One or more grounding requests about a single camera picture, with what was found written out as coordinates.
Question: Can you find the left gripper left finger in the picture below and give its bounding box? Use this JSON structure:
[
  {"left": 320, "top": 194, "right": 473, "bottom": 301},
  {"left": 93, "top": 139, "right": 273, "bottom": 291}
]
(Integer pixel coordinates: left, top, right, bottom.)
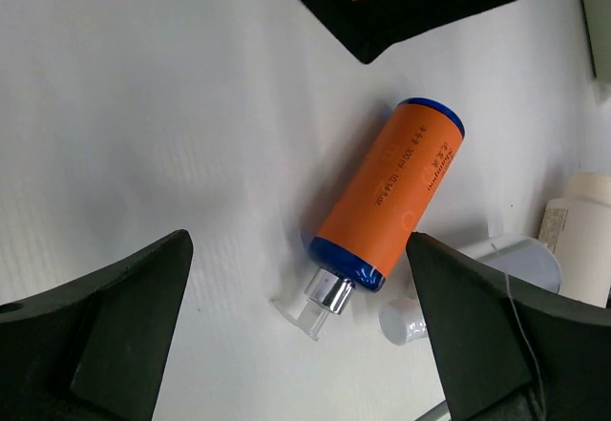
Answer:
[{"left": 1, "top": 230, "right": 194, "bottom": 420}]

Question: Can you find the cream white bottle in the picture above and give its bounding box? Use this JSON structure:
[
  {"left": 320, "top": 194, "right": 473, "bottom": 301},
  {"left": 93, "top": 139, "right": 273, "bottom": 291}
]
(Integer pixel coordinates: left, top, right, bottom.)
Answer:
[{"left": 538, "top": 171, "right": 610, "bottom": 307}]

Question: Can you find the silver metallic bottle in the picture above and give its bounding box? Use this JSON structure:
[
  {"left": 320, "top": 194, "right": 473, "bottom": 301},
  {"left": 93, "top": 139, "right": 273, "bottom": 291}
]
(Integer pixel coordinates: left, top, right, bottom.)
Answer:
[{"left": 378, "top": 233, "right": 562, "bottom": 349}]

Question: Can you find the orange bottle silver pump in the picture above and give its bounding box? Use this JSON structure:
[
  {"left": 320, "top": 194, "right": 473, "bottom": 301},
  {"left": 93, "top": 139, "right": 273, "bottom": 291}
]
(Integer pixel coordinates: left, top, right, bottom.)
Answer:
[{"left": 294, "top": 97, "right": 465, "bottom": 340}]

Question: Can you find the green bottle white cap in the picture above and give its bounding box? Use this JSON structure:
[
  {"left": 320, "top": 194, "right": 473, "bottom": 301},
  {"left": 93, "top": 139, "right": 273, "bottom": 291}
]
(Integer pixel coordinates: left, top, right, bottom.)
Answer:
[{"left": 582, "top": 0, "right": 610, "bottom": 84}]

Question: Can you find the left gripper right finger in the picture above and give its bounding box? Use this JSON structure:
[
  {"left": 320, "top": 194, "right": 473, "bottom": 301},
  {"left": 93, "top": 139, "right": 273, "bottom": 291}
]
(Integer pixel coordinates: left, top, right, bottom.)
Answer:
[{"left": 405, "top": 232, "right": 611, "bottom": 421}]

